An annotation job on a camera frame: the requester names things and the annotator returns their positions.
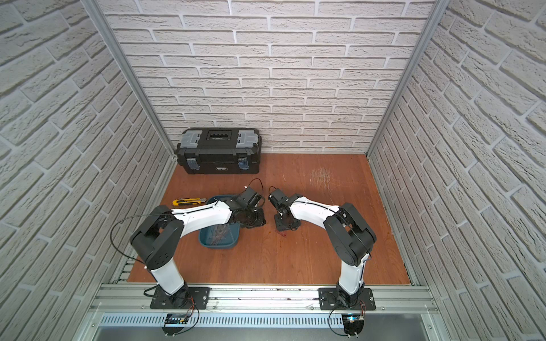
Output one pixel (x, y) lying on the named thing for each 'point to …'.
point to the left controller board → (175, 319)
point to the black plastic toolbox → (217, 150)
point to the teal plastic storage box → (224, 236)
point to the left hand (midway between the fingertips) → (268, 220)
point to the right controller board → (353, 324)
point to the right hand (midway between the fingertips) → (287, 225)
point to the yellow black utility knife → (188, 202)
